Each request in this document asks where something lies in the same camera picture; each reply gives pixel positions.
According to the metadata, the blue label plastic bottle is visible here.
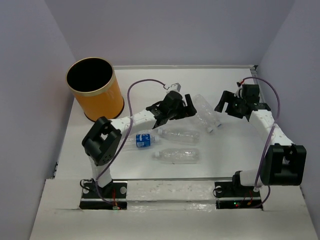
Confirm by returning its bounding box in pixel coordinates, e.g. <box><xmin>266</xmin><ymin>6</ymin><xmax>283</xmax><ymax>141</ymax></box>
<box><xmin>121</xmin><ymin>133</ymin><xmax>160</xmax><ymax>151</ymax></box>

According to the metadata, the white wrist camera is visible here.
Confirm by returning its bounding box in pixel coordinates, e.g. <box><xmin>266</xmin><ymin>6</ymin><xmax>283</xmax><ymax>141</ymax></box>
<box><xmin>166</xmin><ymin>82</ymin><xmax>181</xmax><ymax>93</ymax></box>
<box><xmin>234</xmin><ymin>80</ymin><xmax>245</xmax><ymax>99</ymax></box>

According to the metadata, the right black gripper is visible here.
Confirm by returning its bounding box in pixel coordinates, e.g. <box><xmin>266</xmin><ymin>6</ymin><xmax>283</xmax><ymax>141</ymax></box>
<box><xmin>213</xmin><ymin>90</ymin><xmax>246</xmax><ymax>119</ymax></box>

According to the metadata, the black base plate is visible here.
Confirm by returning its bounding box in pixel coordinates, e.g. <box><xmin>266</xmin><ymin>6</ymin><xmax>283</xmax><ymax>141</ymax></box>
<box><xmin>212</xmin><ymin>181</ymin><xmax>262</xmax><ymax>210</ymax></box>
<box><xmin>79</xmin><ymin>179</ymin><xmax>128</xmax><ymax>211</ymax></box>

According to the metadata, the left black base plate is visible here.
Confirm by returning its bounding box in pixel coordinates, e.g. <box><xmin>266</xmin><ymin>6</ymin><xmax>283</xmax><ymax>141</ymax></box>
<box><xmin>79</xmin><ymin>179</ymin><xmax>128</xmax><ymax>211</ymax></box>

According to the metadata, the clear plastic bottle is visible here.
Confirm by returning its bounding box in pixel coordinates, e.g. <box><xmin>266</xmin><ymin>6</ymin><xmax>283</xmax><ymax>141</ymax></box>
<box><xmin>193</xmin><ymin>94</ymin><xmax>214</xmax><ymax>135</ymax></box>
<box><xmin>205</xmin><ymin>102</ymin><xmax>222</xmax><ymax>128</ymax></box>

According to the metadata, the orange cylindrical bin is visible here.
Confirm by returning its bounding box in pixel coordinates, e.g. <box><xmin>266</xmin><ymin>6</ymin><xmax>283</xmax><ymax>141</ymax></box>
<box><xmin>65</xmin><ymin>57</ymin><xmax>125</xmax><ymax>122</ymax></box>

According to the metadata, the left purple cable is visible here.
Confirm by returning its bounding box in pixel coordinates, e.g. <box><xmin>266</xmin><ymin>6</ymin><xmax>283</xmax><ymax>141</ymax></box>
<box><xmin>96</xmin><ymin>78</ymin><xmax>167</xmax><ymax>204</ymax></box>

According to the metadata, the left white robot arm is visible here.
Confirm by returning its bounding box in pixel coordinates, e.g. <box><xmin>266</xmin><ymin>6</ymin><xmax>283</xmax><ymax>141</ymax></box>
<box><xmin>81</xmin><ymin>91</ymin><xmax>197</xmax><ymax>198</ymax></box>

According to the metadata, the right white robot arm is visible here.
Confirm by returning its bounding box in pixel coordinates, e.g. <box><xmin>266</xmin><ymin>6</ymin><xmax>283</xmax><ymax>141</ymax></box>
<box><xmin>214</xmin><ymin>84</ymin><xmax>307</xmax><ymax>196</ymax></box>

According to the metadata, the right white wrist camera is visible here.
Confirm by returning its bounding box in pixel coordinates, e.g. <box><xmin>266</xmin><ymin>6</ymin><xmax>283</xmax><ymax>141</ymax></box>
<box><xmin>234</xmin><ymin>80</ymin><xmax>245</xmax><ymax>99</ymax></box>

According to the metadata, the clear bottle front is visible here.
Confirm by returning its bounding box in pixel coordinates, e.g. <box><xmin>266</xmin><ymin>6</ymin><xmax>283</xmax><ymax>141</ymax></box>
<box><xmin>152</xmin><ymin>148</ymin><xmax>201</xmax><ymax>165</ymax></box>

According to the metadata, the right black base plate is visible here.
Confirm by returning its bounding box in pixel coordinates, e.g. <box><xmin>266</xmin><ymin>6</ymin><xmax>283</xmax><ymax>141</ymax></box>
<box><xmin>212</xmin><ymin>181</ymin><xmax>262</xmax><ymax>210</ymax></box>

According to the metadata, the white cardboard front panel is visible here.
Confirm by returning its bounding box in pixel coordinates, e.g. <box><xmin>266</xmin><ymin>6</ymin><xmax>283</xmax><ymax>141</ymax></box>
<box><xmin>30</xmin><ymin>179</ymin><xmax>317</xmax><ymax>240</ymax></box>

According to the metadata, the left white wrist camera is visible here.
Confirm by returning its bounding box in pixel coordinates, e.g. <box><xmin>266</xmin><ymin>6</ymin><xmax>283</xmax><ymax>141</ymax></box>
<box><xmin>166</xmin><ymin>82</ymin><xmax>181</xmax><ymax>93</ymax></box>

